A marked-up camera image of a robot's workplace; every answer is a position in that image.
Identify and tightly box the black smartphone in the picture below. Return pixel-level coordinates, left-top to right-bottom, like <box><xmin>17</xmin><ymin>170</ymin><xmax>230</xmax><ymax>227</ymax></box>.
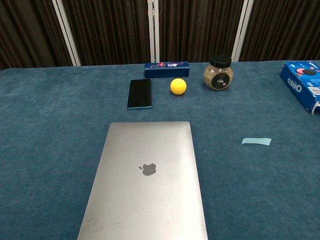
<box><xmin>126</xmin><ymin>78</ymin><xmax>153</xmax><ymax>110</ymax></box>

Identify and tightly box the blue Oreo cookie box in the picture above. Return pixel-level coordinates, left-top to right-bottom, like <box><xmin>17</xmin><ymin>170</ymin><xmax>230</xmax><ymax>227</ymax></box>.
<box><xmin>279</xmin><ymin>60</ymin><xmax>320</xmax><ymax>115</ymax></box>

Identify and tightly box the glass jar black lid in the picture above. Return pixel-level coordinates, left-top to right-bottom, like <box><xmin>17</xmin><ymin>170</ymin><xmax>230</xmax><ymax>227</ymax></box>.
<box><xmin>203</xmin><ymin>54</ymin><xmax>235</xmax><ymax>91</ymax></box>

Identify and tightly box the small light blue object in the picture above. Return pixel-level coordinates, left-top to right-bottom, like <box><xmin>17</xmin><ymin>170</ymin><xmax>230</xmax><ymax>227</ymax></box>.
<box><xmin>240</xmin><ymin>137</ymin><xmax>272</xmax><ymax>148</ymax></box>

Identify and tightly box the yellow ball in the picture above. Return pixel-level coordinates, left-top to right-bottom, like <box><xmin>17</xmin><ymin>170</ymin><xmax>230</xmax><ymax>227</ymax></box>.
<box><xmin>170</xmin><ymin>78</ymin><xmax>187</xmax><ymax>95</ymax></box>

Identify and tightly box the blue felt table cover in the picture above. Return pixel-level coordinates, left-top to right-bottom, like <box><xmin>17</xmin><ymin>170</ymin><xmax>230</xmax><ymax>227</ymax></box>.
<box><xmin>0</xmin><ymin>59</ymin><xmax>320</xmax><ymax>240</ymax></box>

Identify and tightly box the silver closed laptop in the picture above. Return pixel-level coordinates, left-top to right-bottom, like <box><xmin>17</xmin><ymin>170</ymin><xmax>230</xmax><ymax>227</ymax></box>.
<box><xmin>76</xmin><ymin>121</ymin><xmax>209</xmax><ymax>240</ymax></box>

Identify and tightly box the dark curtain partition panel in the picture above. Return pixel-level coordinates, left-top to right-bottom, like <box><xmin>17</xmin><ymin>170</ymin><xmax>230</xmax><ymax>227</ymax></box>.
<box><xmin>56</xmin><ymin>0</ymin><xmax>156</xmax><ymax>66</ymax></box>
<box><xmin>0</xmin><ymin>0</ymin><xmax>81</xmax><ymax>71</ymax></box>
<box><xmin>238</xmin><ymin>0</ymin><xmax>320</xmax><ymax>63</ymax></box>
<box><xmin>152</xmin><ymin>0</ymin><xmax>251</xmax><ymax>63</ymax></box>

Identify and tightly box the dark blue rectangular box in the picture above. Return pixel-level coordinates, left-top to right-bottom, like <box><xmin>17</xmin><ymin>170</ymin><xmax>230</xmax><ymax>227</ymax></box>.
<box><xmin>144</xmin><ymin>61</ymin><xmax>190</xmax><ymax>79</ymax></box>

